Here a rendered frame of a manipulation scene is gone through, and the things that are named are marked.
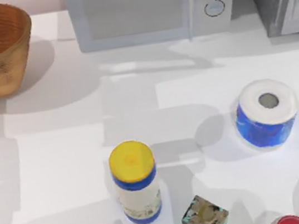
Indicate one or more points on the yellow lidded white jar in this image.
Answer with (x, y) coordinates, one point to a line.
(136, 181)

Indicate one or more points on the microwave oven door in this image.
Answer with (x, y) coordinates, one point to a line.
(134, 10)

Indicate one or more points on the pale microwave oven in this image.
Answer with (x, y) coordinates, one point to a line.
(150, 7)

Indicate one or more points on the blue wrapped paper roll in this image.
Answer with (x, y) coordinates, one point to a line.
(265, 113)

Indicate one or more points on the teal and brown carton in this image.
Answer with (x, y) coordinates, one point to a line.
(203, 218)

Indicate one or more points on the microwave knob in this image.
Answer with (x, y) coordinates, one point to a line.
(214, 8)

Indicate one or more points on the red lidded container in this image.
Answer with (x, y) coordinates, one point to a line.
(287, 221)

